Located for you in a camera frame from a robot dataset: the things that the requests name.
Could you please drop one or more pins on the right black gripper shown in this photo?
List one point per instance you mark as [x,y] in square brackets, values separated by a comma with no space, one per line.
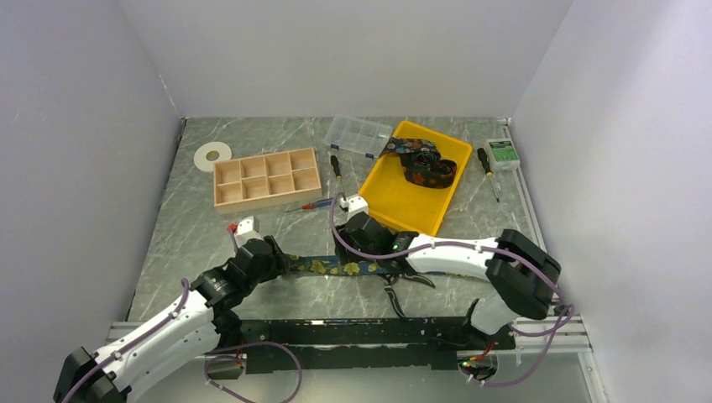
[342,252]

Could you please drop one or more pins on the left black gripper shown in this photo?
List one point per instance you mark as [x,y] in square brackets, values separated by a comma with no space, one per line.
[278,262]

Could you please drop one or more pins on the blue yellow floral tie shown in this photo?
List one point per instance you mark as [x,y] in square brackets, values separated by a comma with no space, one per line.
[330,265]

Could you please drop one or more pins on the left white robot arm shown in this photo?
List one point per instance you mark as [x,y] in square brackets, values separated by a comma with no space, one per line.
[200,321]

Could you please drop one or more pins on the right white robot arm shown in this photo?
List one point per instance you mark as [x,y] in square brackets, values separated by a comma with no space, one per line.
[523,276]

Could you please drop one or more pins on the yellow plastic tray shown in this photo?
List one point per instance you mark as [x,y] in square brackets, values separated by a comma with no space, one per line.
[401,205]

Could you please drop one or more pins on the red blue screwdriver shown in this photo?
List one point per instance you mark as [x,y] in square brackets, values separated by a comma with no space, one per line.
[312,205]

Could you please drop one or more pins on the black yellow screwdriver left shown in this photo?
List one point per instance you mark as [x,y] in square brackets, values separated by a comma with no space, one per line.
[334,163]

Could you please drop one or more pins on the black yellow screwdriver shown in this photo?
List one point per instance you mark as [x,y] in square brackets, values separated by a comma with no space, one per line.
[484,161]
[334,163]

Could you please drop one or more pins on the wooden compartment box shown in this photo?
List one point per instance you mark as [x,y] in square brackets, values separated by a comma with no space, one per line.
[266,180]

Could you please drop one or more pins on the dark orange floral tie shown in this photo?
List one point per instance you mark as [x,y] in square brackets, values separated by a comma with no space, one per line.
[421,162]

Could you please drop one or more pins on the clear plastic organizer box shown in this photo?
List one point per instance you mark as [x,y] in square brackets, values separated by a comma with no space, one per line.
[358,135]

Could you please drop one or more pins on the black yellow screwdriver right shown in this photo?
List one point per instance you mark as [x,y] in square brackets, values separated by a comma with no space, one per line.
[484,161]

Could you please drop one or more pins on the white green electronic box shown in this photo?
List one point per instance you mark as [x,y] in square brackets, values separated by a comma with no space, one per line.
[502,154]

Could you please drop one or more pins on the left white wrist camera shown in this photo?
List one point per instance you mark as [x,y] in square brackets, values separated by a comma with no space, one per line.
[240,233]

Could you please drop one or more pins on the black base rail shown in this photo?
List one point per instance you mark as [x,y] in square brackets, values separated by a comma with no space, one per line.
[437,343]

